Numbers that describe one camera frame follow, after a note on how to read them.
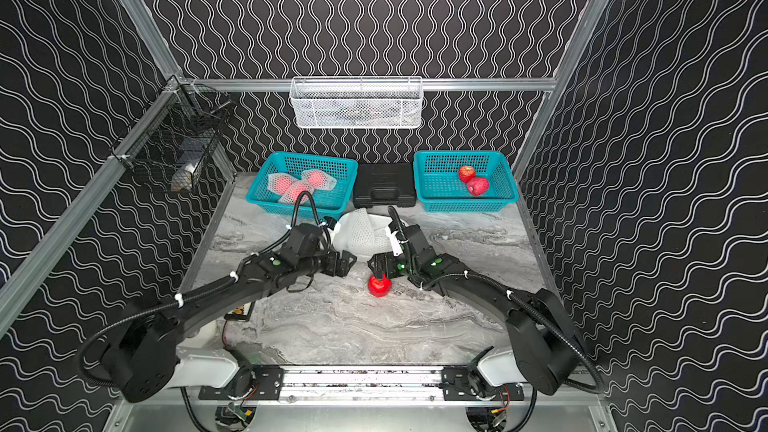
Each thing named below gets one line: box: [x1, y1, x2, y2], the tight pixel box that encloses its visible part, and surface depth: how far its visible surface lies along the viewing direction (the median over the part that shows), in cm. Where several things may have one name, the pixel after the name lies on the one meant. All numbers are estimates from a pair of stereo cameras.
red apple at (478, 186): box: [468, 177, 489, 196], surface depth 112 cm
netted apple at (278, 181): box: [268, 172, 299, 195], surface depth 112 cm
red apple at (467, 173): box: [459, 165, 476, 183], surface depth 118 cm
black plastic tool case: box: [353, 163, 417, 209], surface depth 110 cm
